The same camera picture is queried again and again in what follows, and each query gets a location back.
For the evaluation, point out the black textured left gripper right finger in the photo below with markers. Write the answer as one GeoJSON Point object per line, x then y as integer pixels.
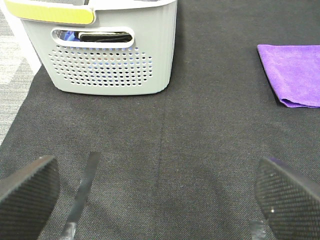
{"type": "Point", "coordinates": [289, 201]}

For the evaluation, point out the black textured left gripper left finger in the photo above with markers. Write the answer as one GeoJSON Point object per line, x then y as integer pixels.
{"type": "Point", "coordinates": [27, 199]}

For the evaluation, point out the black cloth inside basket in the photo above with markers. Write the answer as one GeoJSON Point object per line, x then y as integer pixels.
{"type": "Point", "coordinates": [105, 37]}

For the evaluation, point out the blue cloth inside basket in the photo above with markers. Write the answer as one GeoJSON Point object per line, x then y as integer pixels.
{"type": "Point", "coordinates": [69, 35]}

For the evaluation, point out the grey perforated plastic basket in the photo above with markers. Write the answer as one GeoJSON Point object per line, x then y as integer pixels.
{"type": "Point", "coordinates": [138, 67]}

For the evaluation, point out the purple folded towel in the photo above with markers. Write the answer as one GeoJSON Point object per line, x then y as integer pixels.
{"type": "Point", "coordinates": [293, 72]}

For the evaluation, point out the black fabric table cover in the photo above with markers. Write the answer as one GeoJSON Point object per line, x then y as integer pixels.
{"type": "Point", "coordinates": [180, 164]}

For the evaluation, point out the yellow tape strip on basket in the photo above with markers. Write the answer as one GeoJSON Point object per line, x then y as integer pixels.
{"type": "Point", "coordinates": [50, 12]}

